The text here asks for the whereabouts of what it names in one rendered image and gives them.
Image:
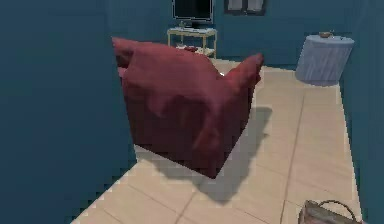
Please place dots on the brown bowl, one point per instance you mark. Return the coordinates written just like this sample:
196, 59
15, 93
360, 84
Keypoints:
325, 34

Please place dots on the dark red armchair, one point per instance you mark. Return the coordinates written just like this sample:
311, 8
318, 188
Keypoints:
186, 110

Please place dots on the small red object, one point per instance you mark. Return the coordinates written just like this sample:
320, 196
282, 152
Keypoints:
190, 49

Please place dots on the cream television stand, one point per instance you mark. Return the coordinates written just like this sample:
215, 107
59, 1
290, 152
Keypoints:
203, 33

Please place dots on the black television set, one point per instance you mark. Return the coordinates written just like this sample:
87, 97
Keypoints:
192, 9

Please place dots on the round table with blue cloth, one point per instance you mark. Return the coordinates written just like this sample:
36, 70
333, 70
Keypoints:
321, 60

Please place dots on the dark framed wall picture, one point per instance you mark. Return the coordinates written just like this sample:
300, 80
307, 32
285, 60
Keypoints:
245, 6

